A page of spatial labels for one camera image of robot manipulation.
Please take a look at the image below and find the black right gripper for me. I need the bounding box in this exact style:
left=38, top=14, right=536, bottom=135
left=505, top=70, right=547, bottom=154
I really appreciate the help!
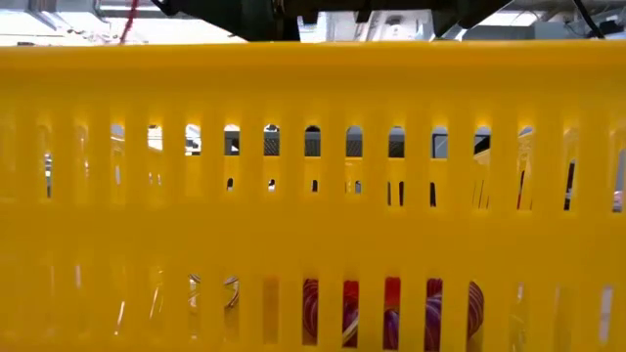
left=151, top=0, right=300, bottom=42

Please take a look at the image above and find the long red cord loop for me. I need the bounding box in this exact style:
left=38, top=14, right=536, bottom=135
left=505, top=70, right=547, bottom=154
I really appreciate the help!
left=118, top=0, right=142, bottom=45

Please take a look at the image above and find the yellow slotted plastic basket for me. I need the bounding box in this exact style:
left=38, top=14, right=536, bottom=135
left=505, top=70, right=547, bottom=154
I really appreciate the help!
left=0, top=39, right=626, bottom=352

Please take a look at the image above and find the red orange coil keychain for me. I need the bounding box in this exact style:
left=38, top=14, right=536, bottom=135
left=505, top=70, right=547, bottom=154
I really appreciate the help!
left=341, top=276, right=403, bottom=325

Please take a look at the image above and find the purple striped ball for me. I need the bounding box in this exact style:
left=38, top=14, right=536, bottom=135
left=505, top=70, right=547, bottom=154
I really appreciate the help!
left=301, top=278, right=486, bottom=352

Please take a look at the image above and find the white cylindrical spot lamp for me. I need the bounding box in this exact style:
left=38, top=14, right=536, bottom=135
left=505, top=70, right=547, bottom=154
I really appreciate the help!
left=473, top=126, right=492, bottom=155

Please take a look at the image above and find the silver ventilation duct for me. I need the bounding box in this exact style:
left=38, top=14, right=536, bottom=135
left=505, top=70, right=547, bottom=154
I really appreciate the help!
left=439, top=14, right=485, bottom=42

